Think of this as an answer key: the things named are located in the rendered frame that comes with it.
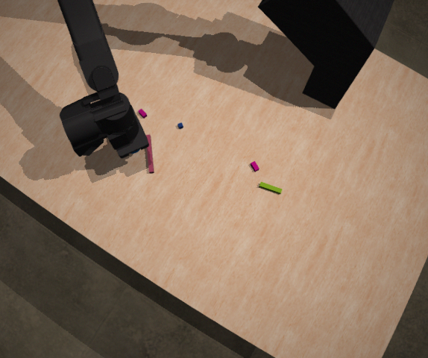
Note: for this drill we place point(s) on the short magenta block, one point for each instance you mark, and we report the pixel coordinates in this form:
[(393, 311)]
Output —
[(142, 113), (254, 166)]

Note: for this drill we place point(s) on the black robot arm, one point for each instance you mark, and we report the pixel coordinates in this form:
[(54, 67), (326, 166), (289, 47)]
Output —
[(81, 119)]

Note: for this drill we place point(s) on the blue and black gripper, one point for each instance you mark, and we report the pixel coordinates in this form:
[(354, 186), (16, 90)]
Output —
[(137, 137)]

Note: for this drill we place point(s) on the dark pink rectangular rod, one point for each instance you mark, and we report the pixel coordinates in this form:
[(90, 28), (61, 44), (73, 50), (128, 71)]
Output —
[(150, 157)]

